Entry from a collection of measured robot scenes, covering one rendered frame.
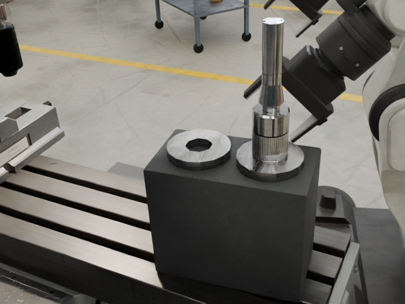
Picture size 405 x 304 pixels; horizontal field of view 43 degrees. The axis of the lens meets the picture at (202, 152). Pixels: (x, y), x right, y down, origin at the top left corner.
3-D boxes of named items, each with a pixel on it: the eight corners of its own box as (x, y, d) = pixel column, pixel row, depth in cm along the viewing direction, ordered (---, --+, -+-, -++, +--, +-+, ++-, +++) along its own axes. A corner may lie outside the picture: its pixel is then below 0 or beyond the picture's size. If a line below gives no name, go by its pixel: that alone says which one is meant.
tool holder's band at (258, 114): (254, 125, 64) (254, 117, 63) (250, 108, 68) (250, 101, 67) (291, 123, 64) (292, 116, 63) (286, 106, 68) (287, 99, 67)
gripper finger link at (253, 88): (247, 94, 85) (275, 68, 82) (246, 101, 82) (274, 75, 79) (240, 87, 85) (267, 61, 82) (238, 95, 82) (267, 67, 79)
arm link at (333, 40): (322, 107, 88) (379, 58, 83) (325, 131, 79) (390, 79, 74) (269, 55, 85) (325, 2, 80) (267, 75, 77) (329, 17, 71)
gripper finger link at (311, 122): (289, 142, 84) (318, 117, 82) (289, 133, 87) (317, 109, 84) (296, 148, 85) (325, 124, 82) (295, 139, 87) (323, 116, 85)
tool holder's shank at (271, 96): (259, 114, 64) (260, 25, 58) (257, 103, 67) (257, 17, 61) (285, 113, 64) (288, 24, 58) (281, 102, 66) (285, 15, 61)
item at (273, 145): (253, 164, 67) (254, 125, 64) (250, 146, 71) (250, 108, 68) (290, 163, 67) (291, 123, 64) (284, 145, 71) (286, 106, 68)
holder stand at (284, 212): (183, 223, 89) (175, 119, 78) (313, 248, 82) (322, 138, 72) (155, 272, 79) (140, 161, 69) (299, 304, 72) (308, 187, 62)
